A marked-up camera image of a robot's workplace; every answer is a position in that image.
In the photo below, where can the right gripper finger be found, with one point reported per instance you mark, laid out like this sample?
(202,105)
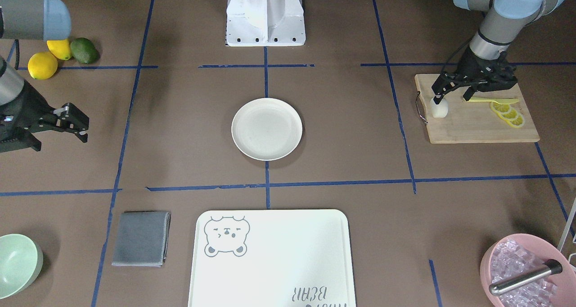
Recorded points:
(71,117)
(80,133)

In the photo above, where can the grey folded cloth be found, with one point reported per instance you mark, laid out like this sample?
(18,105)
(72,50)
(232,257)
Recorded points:
(142,239)

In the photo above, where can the yellow-green plastic knife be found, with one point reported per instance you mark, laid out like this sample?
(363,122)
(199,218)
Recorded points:
(479,99)

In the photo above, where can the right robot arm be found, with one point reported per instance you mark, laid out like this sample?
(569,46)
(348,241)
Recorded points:
(29,20)

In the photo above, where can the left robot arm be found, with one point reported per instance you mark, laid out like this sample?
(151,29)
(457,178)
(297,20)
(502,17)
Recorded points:
(503,21)

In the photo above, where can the lemon slice middle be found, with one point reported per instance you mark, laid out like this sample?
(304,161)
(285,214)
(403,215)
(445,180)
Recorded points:
(511,115)

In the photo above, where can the lemon slice near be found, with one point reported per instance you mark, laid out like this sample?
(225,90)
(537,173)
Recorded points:
(516,122)

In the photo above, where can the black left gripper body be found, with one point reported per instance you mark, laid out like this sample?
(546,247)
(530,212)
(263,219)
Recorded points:
(473,66)

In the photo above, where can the black steel ice tongs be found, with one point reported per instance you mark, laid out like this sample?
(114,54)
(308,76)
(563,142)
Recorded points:
(545,269)

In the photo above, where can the lemon slice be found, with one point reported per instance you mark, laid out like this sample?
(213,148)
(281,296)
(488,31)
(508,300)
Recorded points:
(500,108)
(511,115)
(516,122)

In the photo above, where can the white steamed bun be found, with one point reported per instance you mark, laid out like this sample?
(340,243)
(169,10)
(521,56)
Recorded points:
(440,109)

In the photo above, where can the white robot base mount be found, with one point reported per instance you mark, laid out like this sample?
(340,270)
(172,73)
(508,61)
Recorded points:
(263,23)

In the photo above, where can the mint green bowl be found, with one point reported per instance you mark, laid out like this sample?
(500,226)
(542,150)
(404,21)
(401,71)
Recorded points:
(21,261)

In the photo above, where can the lemon slice far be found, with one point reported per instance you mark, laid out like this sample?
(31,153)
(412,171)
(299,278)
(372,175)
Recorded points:
(500,108)

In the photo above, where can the whole lemon upper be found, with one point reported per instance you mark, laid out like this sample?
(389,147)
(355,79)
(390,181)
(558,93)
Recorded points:
(60,49)

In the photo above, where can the pink bowl with ice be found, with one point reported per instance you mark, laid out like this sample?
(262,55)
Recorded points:
(518,253)

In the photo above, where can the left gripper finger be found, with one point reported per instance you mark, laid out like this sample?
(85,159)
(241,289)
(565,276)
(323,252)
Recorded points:
(488,84)
(445,83)

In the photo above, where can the whole lemon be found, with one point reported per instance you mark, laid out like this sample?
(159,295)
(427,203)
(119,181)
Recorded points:
(60,49)
(42,65)

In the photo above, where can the green avocado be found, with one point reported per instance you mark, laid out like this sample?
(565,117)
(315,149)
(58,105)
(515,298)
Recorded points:
(84,51)

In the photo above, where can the wooden cutting board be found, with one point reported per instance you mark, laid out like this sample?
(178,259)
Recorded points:
(469,121)

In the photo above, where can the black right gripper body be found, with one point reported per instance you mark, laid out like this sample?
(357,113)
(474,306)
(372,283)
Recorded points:
(28,107)

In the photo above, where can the whole lemon lower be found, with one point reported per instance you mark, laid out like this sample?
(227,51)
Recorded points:
(42,65)

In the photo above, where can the beige round plate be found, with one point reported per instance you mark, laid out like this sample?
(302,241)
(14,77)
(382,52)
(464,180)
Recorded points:
(267,129)

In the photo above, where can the white bear tray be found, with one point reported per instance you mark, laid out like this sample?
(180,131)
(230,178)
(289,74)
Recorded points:
(272,258)

